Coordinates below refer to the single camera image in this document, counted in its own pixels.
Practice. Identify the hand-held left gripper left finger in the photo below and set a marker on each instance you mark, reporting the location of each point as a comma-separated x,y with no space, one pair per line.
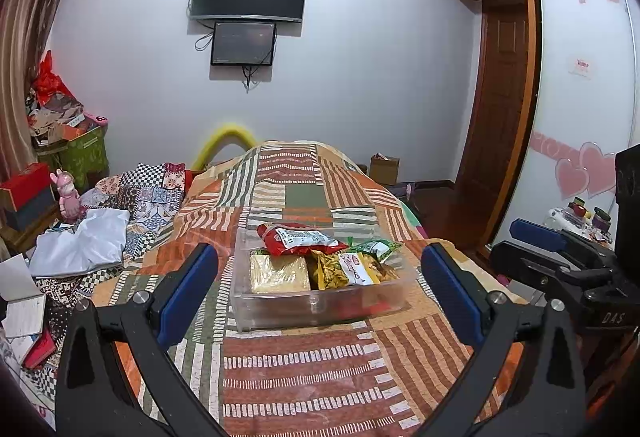
190,289

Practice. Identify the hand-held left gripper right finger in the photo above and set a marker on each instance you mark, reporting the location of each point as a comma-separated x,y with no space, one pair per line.
452,297

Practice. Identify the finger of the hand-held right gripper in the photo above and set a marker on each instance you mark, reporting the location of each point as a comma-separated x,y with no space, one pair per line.
537,234
530,269

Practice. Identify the orange biscuit packet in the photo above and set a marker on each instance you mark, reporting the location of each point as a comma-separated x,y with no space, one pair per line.
280,274

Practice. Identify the red snack packet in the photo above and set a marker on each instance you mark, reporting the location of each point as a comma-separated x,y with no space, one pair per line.
300,239

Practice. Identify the clear plastic container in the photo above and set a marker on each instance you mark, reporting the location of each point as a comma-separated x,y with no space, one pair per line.
320,309

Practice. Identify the white small appliance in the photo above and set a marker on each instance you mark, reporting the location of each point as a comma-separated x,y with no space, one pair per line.
557,218

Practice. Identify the group of small jars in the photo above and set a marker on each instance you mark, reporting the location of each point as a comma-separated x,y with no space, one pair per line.
592,214

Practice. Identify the green snack packet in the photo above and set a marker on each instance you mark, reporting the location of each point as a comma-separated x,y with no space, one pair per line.
380,248

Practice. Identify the checkered patterned quilt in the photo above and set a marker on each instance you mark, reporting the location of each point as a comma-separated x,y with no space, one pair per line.
145,202

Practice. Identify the yellow chips packet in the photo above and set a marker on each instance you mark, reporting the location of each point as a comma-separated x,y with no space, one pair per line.
357,267

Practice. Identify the pale blue cloth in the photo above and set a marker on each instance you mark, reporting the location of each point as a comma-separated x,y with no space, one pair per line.
82,242

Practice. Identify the wooden door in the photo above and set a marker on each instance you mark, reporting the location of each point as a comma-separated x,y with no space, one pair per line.
500,117

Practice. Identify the yellow snack packet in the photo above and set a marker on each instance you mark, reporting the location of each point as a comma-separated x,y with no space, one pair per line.
327,272

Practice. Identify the brown cardboard box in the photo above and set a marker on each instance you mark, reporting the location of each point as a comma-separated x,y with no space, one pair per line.
384,171

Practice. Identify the striped patchwork blanket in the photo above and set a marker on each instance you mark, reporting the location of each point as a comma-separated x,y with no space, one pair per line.
310,377

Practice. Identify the pink bunny toy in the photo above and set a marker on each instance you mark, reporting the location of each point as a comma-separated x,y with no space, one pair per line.
67,197

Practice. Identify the yellow foam tube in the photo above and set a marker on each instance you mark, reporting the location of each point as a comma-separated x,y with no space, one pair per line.
222,137

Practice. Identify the red book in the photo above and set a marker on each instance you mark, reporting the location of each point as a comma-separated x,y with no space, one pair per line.
40,349

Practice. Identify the lined notebook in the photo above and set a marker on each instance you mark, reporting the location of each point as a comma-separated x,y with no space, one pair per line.
25,317

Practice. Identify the wardrobe with white sliding door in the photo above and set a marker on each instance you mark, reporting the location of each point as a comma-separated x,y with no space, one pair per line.
575,67

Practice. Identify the green storage box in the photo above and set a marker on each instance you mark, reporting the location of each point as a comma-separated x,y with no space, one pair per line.
80,157

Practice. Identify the grey box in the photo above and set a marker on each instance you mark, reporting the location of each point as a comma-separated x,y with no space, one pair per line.
32,217

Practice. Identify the red flat box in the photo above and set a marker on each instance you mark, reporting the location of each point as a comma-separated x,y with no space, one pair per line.
25,187

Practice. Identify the pile of papers and bags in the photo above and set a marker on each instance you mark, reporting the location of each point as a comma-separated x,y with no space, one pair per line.
60,117

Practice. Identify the red plastic bag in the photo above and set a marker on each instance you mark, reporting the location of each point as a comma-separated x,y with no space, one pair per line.
50,77

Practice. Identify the brown pink curtain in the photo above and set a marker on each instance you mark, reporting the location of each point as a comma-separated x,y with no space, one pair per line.
30,67

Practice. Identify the small black wall monitor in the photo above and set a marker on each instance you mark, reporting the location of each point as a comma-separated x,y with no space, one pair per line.
243,43

